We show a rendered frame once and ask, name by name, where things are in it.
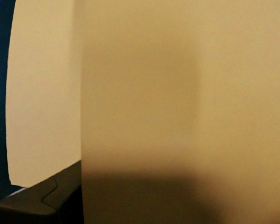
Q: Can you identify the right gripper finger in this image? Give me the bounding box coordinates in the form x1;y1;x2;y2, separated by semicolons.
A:
0;160;84;224

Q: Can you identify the brown cardboard carton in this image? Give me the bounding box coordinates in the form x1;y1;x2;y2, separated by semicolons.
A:
80;0;280;224
6;0;86;187

